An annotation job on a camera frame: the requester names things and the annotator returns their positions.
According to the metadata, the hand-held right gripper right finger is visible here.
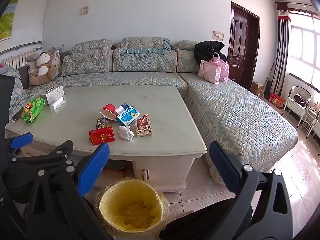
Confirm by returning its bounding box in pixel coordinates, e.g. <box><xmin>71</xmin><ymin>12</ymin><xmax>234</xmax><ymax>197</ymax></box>
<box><xmin>207</xmin><ymin>141</ymin><xmax>293</xmax><ymax>240</ymax></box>

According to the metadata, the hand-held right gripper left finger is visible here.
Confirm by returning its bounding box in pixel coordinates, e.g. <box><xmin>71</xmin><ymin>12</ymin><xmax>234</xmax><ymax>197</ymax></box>
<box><xmin>26</xmin><ymin>143</ymin><xmax>113</xmax><ymax>240</ymax></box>

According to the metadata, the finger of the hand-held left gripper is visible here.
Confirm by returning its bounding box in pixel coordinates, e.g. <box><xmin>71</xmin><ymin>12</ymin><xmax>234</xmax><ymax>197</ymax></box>
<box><xmin>11</xmin><ymin>140</ymin><xmax>75</xmax><ymax>171</ymax></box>
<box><xmin>7</xmin><ymin>132</ymin><xmax>33</xmax><ymax>155</ymax></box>

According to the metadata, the small dark printed box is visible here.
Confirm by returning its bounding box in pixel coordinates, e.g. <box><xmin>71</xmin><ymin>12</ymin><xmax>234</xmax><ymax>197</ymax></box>
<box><xmin>96</xmin><ymin>118</ymin><xmax>110</xmax><ymax>130</ymax></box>

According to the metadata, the white tissue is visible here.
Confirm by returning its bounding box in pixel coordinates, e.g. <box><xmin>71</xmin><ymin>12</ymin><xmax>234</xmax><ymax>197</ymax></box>
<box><xmin>118</xmin><ymin>125</ymin><xmax>135</xmax><ymax>141</ymax></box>

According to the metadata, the bin with yellow plastic liner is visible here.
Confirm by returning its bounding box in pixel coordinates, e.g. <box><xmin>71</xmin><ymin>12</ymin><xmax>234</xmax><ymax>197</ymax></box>
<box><xmin>94</xmin><ymin>177</ymin><xmax>170</xmax><ymax>237</ymax></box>

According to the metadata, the red paper cup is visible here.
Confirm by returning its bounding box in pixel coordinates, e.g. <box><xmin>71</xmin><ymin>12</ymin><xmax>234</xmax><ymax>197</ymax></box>
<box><xmin>100</xmin><ymin>104</ymin><xmax>118</xmax><ymax>122</ymax></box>

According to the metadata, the light blue bear-print box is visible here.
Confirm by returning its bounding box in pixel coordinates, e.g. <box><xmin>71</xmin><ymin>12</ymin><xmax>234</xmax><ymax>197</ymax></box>
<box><xmin>116</xmin><ymin>106</ymin><xmax>141</xmax><ymax>126</ymax></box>

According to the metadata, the brown and red box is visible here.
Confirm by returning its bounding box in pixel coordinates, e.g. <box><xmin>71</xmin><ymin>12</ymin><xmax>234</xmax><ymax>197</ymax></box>
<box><xmin>135</xmin><ymin>114</ymin><xmax>153</xmax><ymax>137</ymax></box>

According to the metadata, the dark blue and white box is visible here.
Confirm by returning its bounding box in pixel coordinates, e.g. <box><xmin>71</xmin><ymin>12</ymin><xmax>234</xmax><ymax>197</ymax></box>
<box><xmin>114</xmin><ymin>102</ymin><xmax>130</xmax><ymax>115</ymax></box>

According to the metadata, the dark remote control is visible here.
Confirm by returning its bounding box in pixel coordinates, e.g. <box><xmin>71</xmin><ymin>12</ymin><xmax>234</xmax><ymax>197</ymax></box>
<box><xmin>11</xmin><ymin>109</ymin><xmax>24</xmax><ymax>122</ymax></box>

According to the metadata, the green snack bag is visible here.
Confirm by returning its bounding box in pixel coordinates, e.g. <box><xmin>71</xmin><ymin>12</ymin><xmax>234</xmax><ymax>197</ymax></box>
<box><xmin>20</xmin><ymin>97</ymin><xmax>47</xmax><ymax>122</ymax></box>

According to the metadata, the dark grey cushion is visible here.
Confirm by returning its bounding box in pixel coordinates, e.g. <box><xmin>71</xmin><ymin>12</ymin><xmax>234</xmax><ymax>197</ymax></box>
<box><xmin>19</xmin><ymin>65</ymin><xmax>31</xmax><ymax>89</ymax></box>

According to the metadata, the silver tissue box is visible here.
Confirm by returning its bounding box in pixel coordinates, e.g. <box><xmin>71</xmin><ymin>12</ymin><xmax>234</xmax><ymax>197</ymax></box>
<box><xmin>39</xmin><ymin>85</ymin><xmax>68</xmax><ymax>110</ymax></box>

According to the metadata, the brown and white plush toy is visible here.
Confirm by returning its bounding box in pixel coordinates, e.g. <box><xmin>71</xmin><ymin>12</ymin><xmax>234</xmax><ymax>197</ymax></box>
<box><xmin>29</xmin><ymin>52</ymin><xmax>57</xmax><ymax>86</ymax></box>

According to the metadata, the quilted blue-green sofa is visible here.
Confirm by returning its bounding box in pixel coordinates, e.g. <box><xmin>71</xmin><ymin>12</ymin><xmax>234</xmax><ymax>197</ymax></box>
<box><xmin>0</xmin><ymin>37</ymin><xmax>299</xmax><ymax>187</ymax></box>

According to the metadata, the floral cushion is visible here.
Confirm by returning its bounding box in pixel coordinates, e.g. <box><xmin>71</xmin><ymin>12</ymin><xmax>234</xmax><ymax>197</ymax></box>
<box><xmin>26</xmin><ymin>45</ymin><xmax>64</xmax><ymax>79</ymax></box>

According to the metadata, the pale green coffee table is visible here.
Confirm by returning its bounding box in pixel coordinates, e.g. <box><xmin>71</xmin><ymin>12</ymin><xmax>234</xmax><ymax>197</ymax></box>
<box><xmin>5</xmin><ymin>85</ymin><xmax>208</xmax><ymax>193</ymax></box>

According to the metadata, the red gift box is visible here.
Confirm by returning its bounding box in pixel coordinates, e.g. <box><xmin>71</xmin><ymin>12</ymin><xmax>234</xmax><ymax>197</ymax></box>
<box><xmin>269</xmin><ymin>92</ymin><xmax>285</xmax><ymax>108</ymax></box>

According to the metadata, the cardboard box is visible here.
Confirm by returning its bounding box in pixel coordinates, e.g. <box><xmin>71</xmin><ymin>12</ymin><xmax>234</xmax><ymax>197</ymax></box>
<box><xmin>251</xmin><ymin>81</ymin><xmax>265</xmax><ymax>97</ymax></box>

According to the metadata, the pink paper bag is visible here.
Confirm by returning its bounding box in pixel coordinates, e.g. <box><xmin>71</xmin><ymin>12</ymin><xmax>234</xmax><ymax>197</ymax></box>
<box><xmin>198</xmin><ymin>60</ymin><xmax>222</xmax><ymax>84</ymax></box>

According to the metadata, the white folding chair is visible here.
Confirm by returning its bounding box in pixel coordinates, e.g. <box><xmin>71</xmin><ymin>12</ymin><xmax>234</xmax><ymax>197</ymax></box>
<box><xmin>299</xmin><ymin>107</ymin><xmax>320</xmax><ymax>138</ymax></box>
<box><xmin>282</xmin><ymin>86</ymin><xmax>313</xmax><ymax>123</ymax></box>

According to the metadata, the pink plastic bag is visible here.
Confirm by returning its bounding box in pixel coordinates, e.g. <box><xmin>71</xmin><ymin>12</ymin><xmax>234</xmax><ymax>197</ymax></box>
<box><xmin>209</xmin><ymin>52</ymin><xmax>230</xmax><ymax>82</ymax></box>

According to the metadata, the frilled sofa pillow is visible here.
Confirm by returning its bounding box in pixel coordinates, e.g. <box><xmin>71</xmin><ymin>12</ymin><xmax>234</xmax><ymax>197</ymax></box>
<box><xmin>69</xmin><ymin>39</ymin><xmax>114</xmax><ymax>60</ymax></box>
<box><xmin>114</xmin><ymin>37</ymin><xmax>173</xmax><ymax>55</ymax></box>
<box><xmin>172</xmin><ymin>40</ymin><xmax>198</xmax><ymax>52</ymax></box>

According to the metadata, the black bag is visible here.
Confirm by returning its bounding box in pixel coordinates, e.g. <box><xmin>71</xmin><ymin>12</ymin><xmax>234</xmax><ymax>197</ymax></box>
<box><xmin>194</xmin><ymin>40</ymin><xmax>228</xmax><ymax>63</ymax></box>

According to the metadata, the dark wooden door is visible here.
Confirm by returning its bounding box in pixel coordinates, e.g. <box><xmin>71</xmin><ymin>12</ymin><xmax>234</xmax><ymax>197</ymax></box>
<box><xmin>226</xmin><ymin>1</ymin><xmax>261</xmax><ymax>90</ymax></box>

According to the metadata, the striped red and black curtain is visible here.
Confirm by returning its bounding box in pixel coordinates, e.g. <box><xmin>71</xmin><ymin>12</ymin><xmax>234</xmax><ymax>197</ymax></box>
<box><xmin>270</xmin><ymin>1</ymin><xmax>292</xmax><ymax>98</ymax></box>

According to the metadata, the window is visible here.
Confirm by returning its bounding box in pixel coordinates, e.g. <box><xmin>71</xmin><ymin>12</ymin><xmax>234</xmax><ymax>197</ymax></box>
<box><xmin>287</xmin><ymin>12</ymin><xmax>320</xmax><ymax>88</ymax></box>

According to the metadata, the metal wall pipe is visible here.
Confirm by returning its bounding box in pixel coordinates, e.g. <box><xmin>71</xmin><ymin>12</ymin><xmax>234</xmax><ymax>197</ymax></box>
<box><xmin>0</xmin><ymin>40</ymin><xmax>44</xmax><ymax>55</ymax></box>

